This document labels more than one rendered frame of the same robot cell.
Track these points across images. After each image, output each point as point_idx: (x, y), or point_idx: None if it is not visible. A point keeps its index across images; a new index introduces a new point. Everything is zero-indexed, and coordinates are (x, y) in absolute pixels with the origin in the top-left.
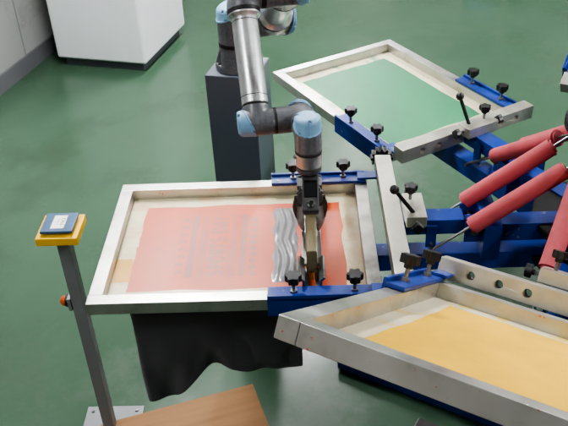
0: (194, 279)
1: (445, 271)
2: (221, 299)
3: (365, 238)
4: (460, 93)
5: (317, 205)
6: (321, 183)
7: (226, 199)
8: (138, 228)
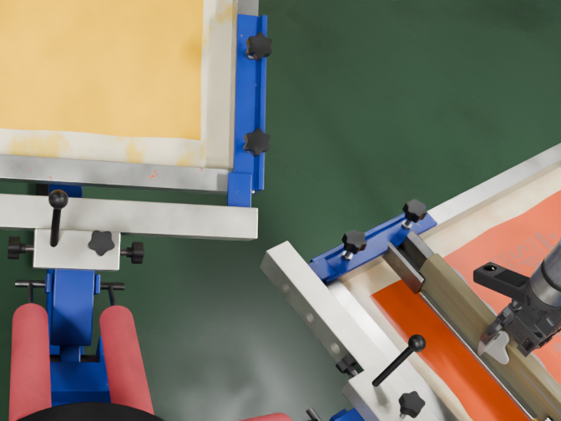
0: (527, 233)
1: (240, 205)
2: (465, 194)
3: (411, 372)
4: None
5: (481, 271)
6: (518, 318)
7: None
8: None
